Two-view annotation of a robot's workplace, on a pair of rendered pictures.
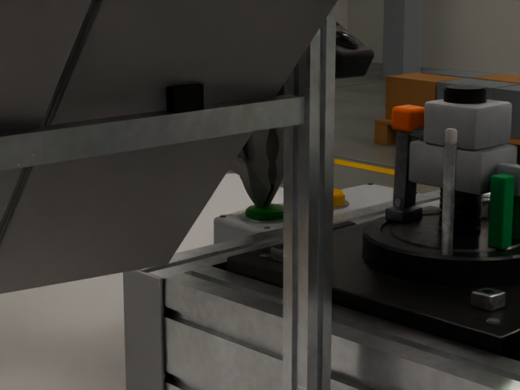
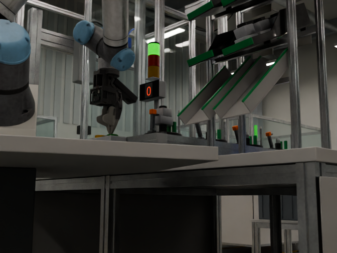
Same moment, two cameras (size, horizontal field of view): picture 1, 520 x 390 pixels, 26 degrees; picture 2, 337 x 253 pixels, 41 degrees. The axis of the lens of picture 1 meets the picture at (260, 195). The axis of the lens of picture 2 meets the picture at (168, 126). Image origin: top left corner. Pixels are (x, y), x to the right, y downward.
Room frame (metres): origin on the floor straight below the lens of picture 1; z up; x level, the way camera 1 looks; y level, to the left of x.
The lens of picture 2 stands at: (0.75, 1.51, 0.75)
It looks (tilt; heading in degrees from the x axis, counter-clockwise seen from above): 9 degrees up; 271
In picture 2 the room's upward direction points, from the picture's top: straight up
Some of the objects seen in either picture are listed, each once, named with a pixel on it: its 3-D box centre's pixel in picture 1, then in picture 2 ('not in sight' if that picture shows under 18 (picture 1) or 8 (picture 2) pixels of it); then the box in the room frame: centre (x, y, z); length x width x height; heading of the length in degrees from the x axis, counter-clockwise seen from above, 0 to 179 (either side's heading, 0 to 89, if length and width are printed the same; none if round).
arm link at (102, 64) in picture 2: not in sight; (109, 66); (0.97, 0.01, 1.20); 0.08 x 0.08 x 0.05
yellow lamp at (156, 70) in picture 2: not in sight; (153, 73); (0.84, -0.36, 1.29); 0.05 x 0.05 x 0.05
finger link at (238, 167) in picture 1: (235, 154); (109, 119); (0.96, 0.02, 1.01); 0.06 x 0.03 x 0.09; 44
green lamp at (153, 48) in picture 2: not in sight; (153, 50); (0.84, -0.36, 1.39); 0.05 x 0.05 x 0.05
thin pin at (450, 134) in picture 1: (449, 192); (179, 122); (0.73, -0.13, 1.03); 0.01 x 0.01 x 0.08
